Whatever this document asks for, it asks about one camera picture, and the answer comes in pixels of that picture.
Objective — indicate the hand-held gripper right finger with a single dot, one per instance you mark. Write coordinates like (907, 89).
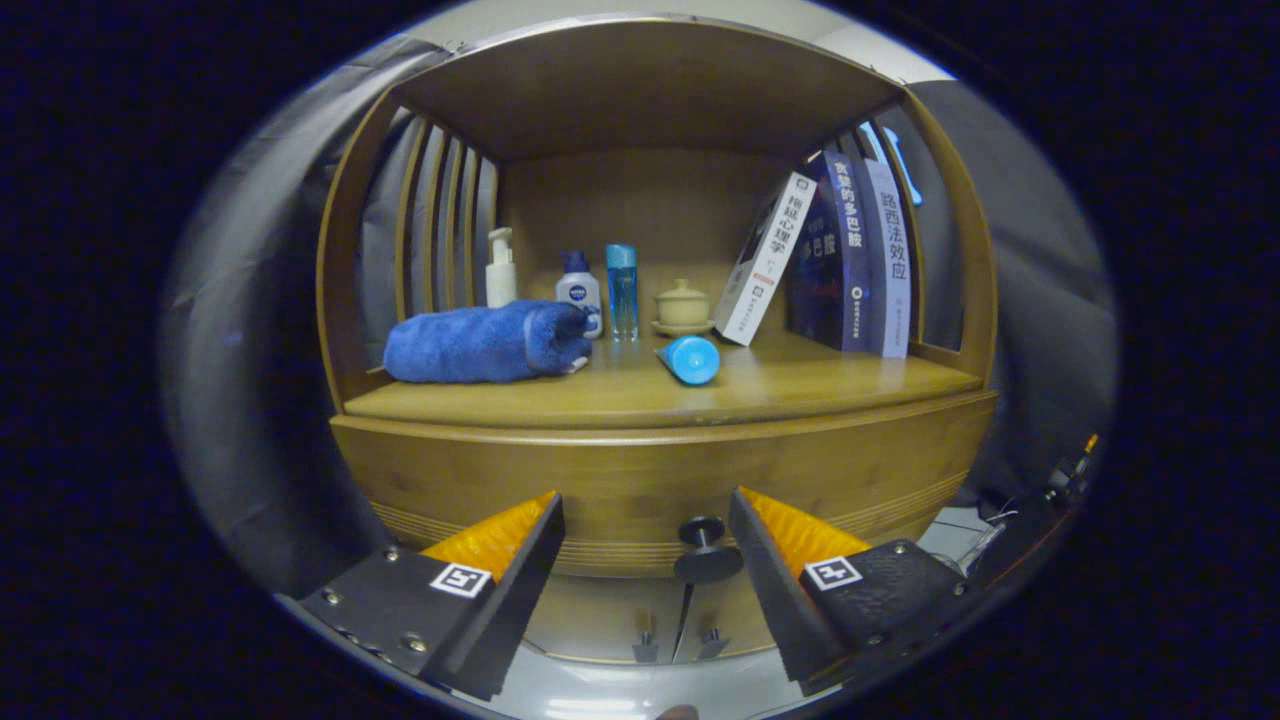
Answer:
(775, 600)

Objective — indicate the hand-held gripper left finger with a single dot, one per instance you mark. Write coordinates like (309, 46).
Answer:
(500, 610)

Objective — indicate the blue squeeze tube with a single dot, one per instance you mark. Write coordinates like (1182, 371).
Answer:
(692, 360)

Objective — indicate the wooden cabinet door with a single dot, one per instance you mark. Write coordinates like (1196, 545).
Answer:
(600, 615)
(735, 610)

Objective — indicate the wooden countertop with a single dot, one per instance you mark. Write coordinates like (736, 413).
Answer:
(800, 385)

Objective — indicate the wooden cabinet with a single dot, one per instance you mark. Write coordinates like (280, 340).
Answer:
(640, 100)

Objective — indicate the black equipment with orange tip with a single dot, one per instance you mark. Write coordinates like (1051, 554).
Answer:
(1020, 530)

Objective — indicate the blue folded towel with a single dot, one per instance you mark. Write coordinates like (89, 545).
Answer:
(470, 345)

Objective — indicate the beige saucer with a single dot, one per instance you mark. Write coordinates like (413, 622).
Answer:
(683, 329)

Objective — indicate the beige lidded teacup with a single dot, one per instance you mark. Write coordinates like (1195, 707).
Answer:
(683, 303)

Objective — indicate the white bottle with blue cap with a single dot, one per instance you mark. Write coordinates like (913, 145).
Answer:
(578, 290)

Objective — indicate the white pump bottle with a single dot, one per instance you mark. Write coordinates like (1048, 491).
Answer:
(500, 275)

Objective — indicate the white book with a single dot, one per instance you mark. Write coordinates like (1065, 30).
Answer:
(765, 265)

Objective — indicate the dark blue book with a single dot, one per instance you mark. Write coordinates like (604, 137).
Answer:
(835, 270)

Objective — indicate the clear blue bottle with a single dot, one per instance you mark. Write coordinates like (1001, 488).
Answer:
(622, 290)

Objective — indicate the light purple book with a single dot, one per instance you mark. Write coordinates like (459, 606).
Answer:
(890, 260)

